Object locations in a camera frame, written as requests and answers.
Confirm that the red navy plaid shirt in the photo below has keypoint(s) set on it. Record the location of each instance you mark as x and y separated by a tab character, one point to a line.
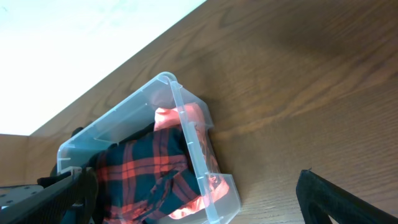
144	179

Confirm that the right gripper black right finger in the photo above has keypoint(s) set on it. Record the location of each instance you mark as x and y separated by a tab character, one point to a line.
322	202

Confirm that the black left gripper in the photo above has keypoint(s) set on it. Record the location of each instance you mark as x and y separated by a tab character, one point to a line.
11	195

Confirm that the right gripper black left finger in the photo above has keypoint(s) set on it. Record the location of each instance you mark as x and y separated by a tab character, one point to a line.
71	200

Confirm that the clear plastic storage bin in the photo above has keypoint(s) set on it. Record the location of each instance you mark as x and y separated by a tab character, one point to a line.
137	111

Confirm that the large black garment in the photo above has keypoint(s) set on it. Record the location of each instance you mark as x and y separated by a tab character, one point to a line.
61	155

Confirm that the cardboard side wall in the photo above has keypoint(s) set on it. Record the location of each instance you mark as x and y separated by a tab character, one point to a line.
13	159

